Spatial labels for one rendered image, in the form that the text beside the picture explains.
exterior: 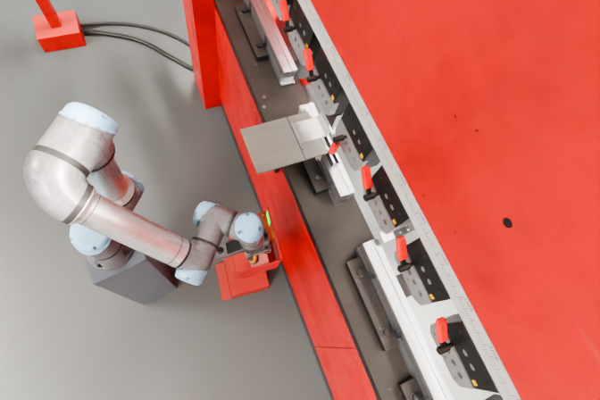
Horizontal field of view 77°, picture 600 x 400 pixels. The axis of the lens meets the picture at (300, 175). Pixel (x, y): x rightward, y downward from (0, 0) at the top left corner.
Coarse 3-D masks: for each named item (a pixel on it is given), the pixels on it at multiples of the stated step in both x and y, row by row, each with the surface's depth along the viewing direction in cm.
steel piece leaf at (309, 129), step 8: (304, 120) 138; (312, 120) 139; (296, 128) 136; (304, 128) 137; (312, 128) 137; (320, 128) 138; (296, 136) 135; (304, 136) 135; (312, 136) 136; (320, 136) 136
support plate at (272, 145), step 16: (304, 112) 140; (256, 128) 134; (272, 128) 135; (288, 128) 136; (256, 144) 131; (272, 144) 132; (288, 144) 133; (304, 144) 134; (320, 144) 135; (256, 160) 129; (272, 160) 130; (288, 160) 131; (304, 160) 132
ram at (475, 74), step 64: (320, 0) 101; (384, 0) 76; (448, 0) 61; (512, 0) 51; (576, 0) 44; (384, 64) 83; (448, 64) 65; (512, 64) 53; (576, 64) 46; (384, 128) 90; (448, 128) 70; (512, 128) 57; (576, 128) 48; (448, 192) 75; (512, 192) 60; (576, 192) 50; (448, 256) 81; (512, 256) 64; (576, 256) 53; (512, 320) 68; (576, 320) 56; (512, 384) 74; (576, 384) 59
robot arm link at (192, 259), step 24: (24, 168) 76; (48, 168) 75; (72, 168) 78; (48, 192) 76; (72, 192) 78; (72, 216) 79; (96, 216) 82; (120, 216) 85; (120, 240) 87; (144, 240) 88; (168, 240) 92; (192, 240) 100; (168, 264) 95; (192, 264) 96
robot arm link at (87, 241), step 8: (72, 224) 111; (72, 232) 110; (80, 232) 111; (88, 232) 111; (96, 232) 111; (72, 240) 110; (80, 240) 110; (88, 240) 110; (96, 240) 111; (104, 240) 111; (112, 240) 116; (80, 248) 110; (88, 248) 110; (96, 248) 111; (104, 248) 113; (112, 248) 118; (96, 256) 117; (104, 256) 119
